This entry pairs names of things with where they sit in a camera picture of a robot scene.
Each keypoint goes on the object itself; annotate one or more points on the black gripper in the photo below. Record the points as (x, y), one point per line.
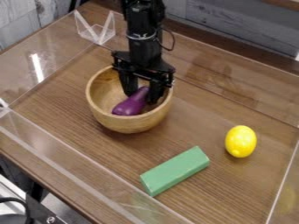
(141, 63)

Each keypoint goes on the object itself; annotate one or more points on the purple toy eggplant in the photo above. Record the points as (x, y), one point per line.
(132, 105)

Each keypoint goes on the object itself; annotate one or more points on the brown wooden bowl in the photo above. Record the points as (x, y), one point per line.
(104, 94)

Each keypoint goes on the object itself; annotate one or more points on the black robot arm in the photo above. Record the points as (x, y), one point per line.
(142, 16)

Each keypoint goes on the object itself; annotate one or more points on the green rectangular block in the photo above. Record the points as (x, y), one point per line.
(173, 171)

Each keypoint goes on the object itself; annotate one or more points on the yellow toy lemon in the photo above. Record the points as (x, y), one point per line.
(240, 141)

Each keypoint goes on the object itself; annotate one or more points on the clear acrylic corner bracket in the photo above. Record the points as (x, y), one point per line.
(98, 34)

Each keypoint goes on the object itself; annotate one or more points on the clear acrylic tray wall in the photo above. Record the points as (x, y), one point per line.
(92, 189)

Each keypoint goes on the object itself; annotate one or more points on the black device with cable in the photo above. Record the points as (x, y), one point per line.
(30, 215)

